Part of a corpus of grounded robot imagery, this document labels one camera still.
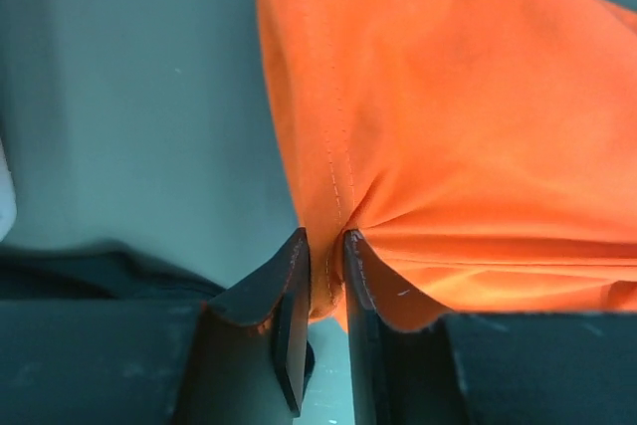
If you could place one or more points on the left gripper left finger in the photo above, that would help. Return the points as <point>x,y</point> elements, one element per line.
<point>250,361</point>

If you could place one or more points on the orange t shirt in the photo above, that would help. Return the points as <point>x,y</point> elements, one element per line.
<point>485,149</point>

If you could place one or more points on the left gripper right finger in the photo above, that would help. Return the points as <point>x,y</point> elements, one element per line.
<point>401,355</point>

